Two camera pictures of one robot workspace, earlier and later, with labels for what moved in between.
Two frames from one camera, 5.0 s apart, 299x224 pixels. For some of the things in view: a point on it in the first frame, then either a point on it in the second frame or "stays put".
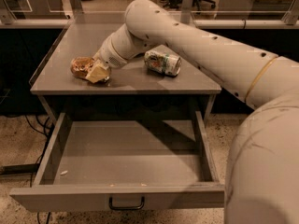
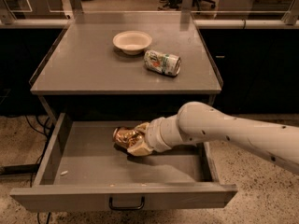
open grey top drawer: [124, 165] stays put
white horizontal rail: [206, 22] stays put
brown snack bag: [81, 66] → [126, 137]
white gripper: [105, 55] → [154, 134]
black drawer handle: [126, 208] stays put
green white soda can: [167, 63] stays put
